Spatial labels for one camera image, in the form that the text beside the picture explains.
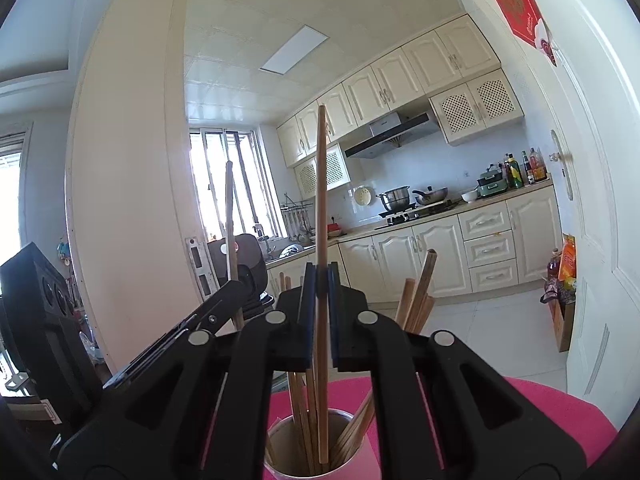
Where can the dark wok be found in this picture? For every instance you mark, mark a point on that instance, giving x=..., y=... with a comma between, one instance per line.
x=432, y=195

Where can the light wooden chopstick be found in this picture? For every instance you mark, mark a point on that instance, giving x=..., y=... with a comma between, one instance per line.
x=231, y=220
x=322, y=185

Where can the cream wall cabinet row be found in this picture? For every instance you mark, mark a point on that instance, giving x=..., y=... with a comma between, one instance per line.
x=395, y=77

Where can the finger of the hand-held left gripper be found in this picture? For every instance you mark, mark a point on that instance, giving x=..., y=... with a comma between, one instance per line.
x=220, y=305

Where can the bundle of chopsticks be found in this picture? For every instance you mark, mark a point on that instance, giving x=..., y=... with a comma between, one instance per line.
x=302, y=410

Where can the cream base cabinets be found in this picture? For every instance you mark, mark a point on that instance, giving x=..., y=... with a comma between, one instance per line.
x=450, y=255

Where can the barred kitchen window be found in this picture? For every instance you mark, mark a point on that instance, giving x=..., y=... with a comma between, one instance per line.
x=215, y=185

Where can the lattice door wall cabinet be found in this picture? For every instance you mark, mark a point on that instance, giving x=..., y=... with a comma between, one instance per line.
x=475, y=105
x=306, y=177

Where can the cream sliding door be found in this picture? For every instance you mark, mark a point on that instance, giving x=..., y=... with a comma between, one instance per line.
x=130, y=160

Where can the white bowl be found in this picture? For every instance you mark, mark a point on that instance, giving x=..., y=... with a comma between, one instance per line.
x=470, y=197

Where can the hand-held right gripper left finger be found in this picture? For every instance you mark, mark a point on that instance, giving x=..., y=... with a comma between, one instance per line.
x=311, y=310

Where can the red container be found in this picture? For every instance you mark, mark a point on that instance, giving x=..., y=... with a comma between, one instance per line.
x=335, y=229

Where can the steel range hood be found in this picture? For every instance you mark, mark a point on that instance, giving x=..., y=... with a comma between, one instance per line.
x=390, y=135

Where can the living room window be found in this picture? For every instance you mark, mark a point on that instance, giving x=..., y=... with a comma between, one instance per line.
x=10, y=195

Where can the orange snack packet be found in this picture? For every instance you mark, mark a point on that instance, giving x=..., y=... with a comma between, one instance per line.
x=568, y=260

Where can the wooden side table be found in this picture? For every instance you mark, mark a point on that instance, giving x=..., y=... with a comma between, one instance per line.
x=25, y=412

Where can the green oil bottle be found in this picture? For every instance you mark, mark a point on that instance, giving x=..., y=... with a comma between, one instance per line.
x=514, y=172

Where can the pink tablecloth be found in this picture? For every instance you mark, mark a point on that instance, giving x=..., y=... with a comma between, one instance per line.
x=560, y=410

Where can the brown paper bag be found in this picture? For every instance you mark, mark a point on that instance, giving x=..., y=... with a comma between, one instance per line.
x=562, y=322

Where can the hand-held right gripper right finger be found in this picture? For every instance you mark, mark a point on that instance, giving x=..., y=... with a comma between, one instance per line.
x=333, y=310

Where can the steel cooking pot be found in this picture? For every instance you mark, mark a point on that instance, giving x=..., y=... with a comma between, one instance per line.
x=395, y=199

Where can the green kitchen appliance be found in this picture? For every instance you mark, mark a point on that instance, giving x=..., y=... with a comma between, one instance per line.
x=492, y=187

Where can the white paper cup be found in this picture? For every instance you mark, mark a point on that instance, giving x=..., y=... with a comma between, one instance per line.
x=281, y=442

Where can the red door poster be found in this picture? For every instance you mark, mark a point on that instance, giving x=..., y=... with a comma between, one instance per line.
x=515, y=0

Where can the dark sauce bottle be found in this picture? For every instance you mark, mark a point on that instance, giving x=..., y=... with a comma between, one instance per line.
x=526, y=170

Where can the hanging utensil rack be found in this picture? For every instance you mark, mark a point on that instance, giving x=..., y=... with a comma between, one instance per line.
x=297, y=215

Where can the black chair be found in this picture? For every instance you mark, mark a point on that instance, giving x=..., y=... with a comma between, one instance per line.
x=250, y=252

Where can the white hanging colander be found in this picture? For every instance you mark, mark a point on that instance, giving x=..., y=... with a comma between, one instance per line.
x=363, y=195

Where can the rectangular ceiling light panel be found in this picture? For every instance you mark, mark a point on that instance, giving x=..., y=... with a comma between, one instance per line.
x=295, y=50

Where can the white panel door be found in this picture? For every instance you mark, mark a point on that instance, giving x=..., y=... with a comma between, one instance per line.
x=600, y=210

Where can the gas stove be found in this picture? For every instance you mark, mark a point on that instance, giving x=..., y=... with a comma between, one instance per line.
x=400, y=218

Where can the metal lock plate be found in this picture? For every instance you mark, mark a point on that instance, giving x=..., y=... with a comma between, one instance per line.
x=197, y=270

